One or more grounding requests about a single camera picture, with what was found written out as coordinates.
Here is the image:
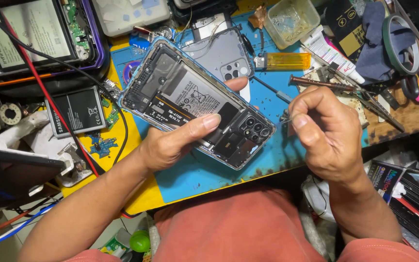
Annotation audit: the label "person's right hand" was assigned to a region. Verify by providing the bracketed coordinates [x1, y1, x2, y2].
[288, 86, 367, 188]

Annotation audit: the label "person's left hand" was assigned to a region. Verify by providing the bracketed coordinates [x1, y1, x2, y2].
[137, 76, 249, 174]

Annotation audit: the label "blue smartphone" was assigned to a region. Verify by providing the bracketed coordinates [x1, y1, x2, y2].
[119, 36, 277, 171]

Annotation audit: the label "blue work mat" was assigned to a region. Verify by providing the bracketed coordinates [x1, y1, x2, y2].
[111, 11, 370, 204]

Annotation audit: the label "yellow mat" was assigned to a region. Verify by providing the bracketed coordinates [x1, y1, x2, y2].
[58, 34, 203, 216]

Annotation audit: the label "metal tweezers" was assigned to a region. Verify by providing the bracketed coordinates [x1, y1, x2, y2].
[355, 89, 406, 133]

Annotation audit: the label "small green circuit board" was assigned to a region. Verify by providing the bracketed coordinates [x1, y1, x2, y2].
[102, 98, 121, 131]

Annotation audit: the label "small blue circuit board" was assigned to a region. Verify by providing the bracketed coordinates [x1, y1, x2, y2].
[88, 135, 119, 159]

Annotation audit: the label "thin blue tipped tool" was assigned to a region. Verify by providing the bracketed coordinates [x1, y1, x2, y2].
[254, 76, 294, 104]

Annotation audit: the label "white glue tube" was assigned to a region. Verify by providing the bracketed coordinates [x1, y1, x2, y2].
[300, 25, 366, 85]

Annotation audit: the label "yellow lighter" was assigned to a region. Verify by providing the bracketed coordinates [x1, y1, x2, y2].
[254, 52, 312, 71]

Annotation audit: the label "dark blue cloth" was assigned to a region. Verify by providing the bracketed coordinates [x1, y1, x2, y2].
[355, 2, 417, 85]

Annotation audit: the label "loose black phone battery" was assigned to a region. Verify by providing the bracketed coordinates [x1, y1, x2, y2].
[45, 85, 107, 139]

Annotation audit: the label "green bottle cap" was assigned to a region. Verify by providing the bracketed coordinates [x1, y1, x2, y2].
[129, 230, 151, 253]

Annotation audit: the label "grey phone back cover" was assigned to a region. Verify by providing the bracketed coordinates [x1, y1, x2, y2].
[180, 29, 255, 82]

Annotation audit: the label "black scissors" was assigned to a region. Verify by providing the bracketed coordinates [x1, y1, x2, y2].
[400, 55, 419, 100]

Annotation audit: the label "green tape roll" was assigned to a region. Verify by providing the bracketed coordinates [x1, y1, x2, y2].
[382, 14, 419, 75]

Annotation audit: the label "stack of black packets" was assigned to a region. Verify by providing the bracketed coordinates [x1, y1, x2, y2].
[368, 160, 419, 252]

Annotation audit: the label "person's orange clothing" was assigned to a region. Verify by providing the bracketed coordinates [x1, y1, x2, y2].
[62, 187, 419, 262]

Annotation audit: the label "black box with yellow label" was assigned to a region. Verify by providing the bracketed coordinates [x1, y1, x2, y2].
[324, 0, 366, 57]

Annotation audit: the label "clear plastic container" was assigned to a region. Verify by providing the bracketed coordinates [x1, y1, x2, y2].
[263, 0, 321, 50]

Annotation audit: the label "white plastic box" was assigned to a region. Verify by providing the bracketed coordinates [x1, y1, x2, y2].
[92, 0, 172, 38]

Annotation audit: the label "crumpled brown foil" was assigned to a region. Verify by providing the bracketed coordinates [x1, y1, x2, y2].
[248, 5, 268, 30]

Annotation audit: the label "white plastic stand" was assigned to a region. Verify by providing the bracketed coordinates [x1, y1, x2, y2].
[0, 109, 52, 150]

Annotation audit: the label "black tablet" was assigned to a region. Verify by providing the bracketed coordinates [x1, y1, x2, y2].
[0, 145, 66, 210]

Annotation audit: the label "opened purple phone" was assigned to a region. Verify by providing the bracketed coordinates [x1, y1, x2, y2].
[0, 0, 106, 79]

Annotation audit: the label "brown handled screwdriver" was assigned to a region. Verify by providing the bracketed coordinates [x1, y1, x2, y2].
[289, 74, 359, 92]

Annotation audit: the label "black cable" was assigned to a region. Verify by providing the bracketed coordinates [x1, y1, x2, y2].
[0, 0, 129, 166]

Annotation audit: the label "red cable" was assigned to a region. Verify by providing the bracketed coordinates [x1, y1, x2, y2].
[0, 11, 101, 178]

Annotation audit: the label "white gear ring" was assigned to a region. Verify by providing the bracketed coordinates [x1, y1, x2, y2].
[0, 103, 22, 126]

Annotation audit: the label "blue cable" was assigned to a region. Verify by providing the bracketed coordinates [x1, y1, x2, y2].
[0, 202, 59, 252]

